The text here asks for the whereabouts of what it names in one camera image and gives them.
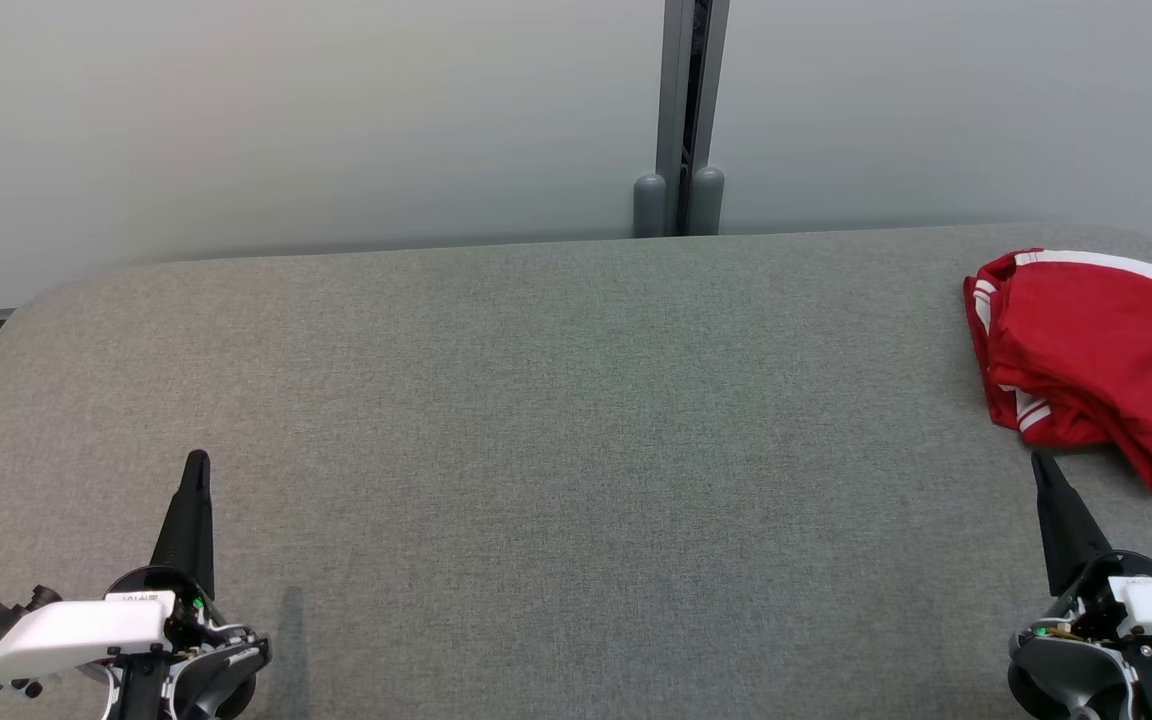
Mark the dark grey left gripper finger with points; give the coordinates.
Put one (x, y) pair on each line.
(191, 530)

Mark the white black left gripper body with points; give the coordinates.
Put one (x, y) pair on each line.
(76, 635)

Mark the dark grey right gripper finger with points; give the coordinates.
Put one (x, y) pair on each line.
(1071, 540)

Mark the red Bulls jersey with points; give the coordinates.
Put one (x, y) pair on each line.
(1031, 420)

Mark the red shorts with white stripes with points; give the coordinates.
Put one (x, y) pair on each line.
(1086, 340)

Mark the grey cylindrical post bumper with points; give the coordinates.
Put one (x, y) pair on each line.
(650, 210)
(707, 205)

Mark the grey aluminium wall post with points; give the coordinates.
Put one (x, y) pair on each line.
(676, 80)

